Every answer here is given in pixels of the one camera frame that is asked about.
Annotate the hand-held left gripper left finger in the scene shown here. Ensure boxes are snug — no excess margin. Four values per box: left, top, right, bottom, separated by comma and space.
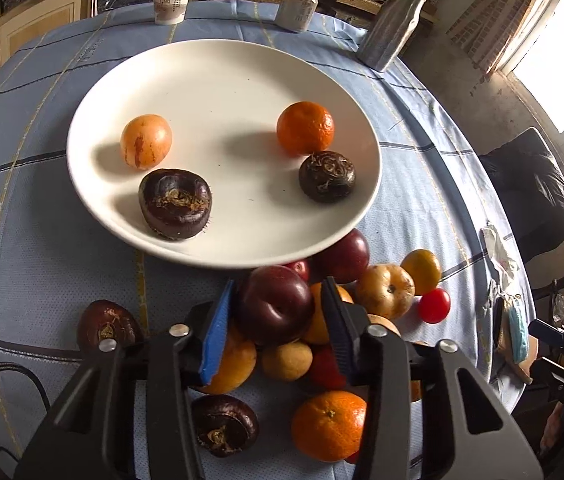
12, 279, 237, 480

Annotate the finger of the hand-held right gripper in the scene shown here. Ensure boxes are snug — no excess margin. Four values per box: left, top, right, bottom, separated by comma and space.
529, 319, 564, 348

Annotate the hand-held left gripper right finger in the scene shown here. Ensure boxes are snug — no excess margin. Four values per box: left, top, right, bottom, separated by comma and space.
320, 276, 545, 480

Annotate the small brown round fruit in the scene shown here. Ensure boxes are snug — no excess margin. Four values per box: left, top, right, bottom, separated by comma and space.
261, 340, 313, 382

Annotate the dark red plum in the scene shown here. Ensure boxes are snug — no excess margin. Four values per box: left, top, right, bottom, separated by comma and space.
312, 228, 371, 285
234, 265, 315, 347

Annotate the large tangerine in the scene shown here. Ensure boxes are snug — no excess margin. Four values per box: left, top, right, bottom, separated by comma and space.
291, 391, 367, 463

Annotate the white round plate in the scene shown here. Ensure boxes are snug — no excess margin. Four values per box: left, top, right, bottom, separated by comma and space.
66, 39, 383, 268

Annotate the blue face mask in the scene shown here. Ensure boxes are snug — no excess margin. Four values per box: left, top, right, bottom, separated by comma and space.
506, 295, 530, 363

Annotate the white crumpled plastic bag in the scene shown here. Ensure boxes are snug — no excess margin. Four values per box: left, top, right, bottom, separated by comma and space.
480, 225, 520, 306

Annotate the black bag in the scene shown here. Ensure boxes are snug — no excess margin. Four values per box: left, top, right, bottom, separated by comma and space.
479, 127, 564, 261

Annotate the large water chestnut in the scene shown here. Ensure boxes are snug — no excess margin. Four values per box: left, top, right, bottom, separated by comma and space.
138, 168, 213, 241

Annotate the rough small water chestnut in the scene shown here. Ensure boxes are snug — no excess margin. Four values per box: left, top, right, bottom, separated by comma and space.
298, 151, 357, 204

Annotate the blue checked tablecloth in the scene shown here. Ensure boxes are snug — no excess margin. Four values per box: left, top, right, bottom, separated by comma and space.
0, 0, 537, 480

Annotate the striped yellow round fruit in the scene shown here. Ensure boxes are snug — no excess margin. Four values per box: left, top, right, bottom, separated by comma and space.
120, 114, 173, 170

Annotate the bright window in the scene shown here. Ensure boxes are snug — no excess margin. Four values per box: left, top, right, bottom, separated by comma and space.
499, 0, 564, 211

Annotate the silver metal bottle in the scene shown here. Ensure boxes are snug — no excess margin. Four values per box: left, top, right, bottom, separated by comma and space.
357, 0, 432, 72

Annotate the white drink can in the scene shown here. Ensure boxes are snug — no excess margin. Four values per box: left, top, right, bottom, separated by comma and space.
275, 0, 319, 34

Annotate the white paper cup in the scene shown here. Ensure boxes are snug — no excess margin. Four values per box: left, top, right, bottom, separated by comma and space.
151, 0, 196, 26

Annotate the black cable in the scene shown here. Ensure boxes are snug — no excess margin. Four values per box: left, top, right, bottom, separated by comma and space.
0, 362, 53, 466

